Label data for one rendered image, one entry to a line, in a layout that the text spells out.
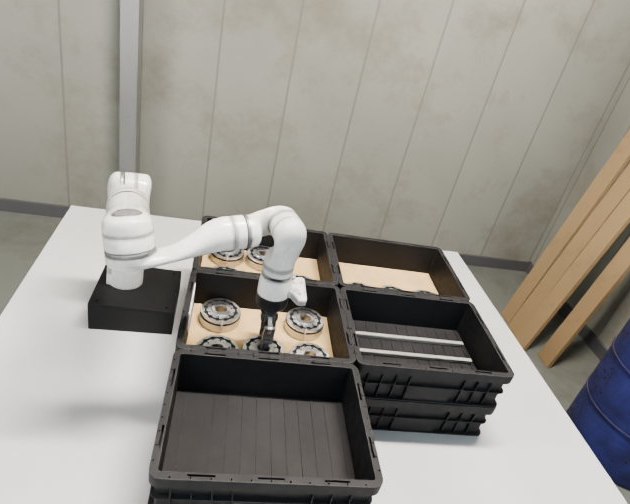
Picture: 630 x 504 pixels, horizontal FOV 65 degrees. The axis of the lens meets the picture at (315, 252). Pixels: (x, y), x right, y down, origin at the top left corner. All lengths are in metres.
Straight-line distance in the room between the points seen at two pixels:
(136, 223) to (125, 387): 0.52
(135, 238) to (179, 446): 0.41
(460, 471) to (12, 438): 1.01
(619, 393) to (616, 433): 0.18
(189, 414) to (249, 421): 0.12
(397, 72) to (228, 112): 1.00
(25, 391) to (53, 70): 2.09
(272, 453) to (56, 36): 2.50
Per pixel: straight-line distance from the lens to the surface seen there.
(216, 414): 1.11
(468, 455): 1.41
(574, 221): 3.13
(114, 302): 1.45
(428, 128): 3.22
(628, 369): 2.48
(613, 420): 2.57
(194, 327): 1.30
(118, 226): 0.94
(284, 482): 0.92
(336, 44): 2.96
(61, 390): 1.35
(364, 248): 1.66
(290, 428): 1.12
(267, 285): 1.10
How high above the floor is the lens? 1.68
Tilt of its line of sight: 30 degrees down
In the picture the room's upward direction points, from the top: 14 degrees clockwise
